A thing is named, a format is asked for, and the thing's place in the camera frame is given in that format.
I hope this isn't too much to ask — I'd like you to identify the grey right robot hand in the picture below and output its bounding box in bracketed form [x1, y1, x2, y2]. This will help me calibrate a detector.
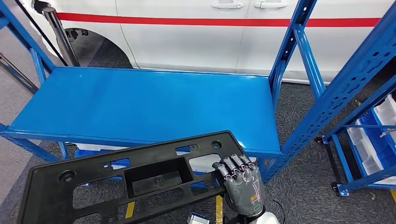
[212, 154, 267, 217]

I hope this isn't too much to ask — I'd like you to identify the black plastic panel part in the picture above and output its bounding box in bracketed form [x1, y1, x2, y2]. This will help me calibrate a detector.
[17, 130, 248, 224]

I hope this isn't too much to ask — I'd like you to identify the large blue metal shelf rack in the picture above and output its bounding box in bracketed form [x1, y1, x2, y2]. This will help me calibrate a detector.
[0, 0, 396, 185]

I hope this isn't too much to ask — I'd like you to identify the yellow floor tape outline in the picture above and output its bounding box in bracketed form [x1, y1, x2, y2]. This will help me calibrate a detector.
[124, 195, 224, 224]

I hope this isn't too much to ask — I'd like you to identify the blue metal rack with bins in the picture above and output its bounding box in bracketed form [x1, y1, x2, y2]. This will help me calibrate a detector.
[315, 77, 396, 197]

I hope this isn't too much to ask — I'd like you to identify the blue plastic bin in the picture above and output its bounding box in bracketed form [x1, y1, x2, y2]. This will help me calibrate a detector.
[359, 110, 396, 169]

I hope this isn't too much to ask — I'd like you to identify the white car with red stripe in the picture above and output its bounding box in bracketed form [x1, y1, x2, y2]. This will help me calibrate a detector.
[23, 0, 396, 85]

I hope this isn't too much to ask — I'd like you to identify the grey metal bar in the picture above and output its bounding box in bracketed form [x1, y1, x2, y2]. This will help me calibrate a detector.
[0, 53, 39, 94]

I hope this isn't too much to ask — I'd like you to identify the black barrier belt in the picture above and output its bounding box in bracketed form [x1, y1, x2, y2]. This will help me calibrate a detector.
[14, 0, 69, 67]

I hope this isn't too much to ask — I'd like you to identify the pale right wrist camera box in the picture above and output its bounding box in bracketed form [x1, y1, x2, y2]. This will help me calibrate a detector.
[187, 211, 211, 224]

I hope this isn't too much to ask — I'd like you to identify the chrome stanchion post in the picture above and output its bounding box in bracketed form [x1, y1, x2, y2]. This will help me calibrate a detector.
[42, 7, 80, 67]

